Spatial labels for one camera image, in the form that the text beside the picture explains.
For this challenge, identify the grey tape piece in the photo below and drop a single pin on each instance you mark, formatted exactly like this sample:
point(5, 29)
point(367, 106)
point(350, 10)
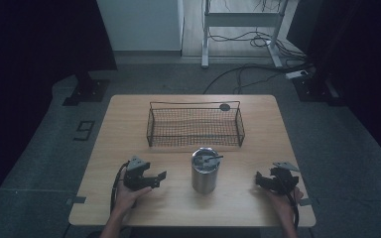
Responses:
point(76, 200)
point(305, 202)

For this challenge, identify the white cabinet panel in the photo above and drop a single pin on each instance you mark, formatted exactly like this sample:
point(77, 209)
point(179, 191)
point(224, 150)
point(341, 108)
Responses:
point(139, 23)

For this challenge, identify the person's right hand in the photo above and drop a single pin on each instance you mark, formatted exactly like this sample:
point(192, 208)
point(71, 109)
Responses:
point(282, 203)

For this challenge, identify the white power strip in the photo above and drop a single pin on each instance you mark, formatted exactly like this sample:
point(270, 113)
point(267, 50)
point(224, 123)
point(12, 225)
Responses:
point(296, 74)

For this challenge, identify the dark curtain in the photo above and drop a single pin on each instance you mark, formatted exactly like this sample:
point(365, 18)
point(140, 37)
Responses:
point(29, 66)
point(360, 59)

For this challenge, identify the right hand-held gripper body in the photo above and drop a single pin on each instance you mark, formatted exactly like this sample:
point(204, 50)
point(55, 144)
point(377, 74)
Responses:
point(282, 180)

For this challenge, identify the person's left hand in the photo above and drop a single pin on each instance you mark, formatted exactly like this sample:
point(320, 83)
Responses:
point(127, 198)

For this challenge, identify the steel tumbler cup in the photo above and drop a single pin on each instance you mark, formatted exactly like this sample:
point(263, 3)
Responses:
point(205, 177)

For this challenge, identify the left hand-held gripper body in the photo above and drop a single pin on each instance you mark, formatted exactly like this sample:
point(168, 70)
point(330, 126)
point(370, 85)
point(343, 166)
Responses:
point(135, 175)

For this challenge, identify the black stand base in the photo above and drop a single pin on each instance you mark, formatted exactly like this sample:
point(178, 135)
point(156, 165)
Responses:
point(87, 91)
point(316, 91)

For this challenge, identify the white metal desk frame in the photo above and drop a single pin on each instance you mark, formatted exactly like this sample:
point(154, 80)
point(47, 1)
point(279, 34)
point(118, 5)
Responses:
point(241, 20)

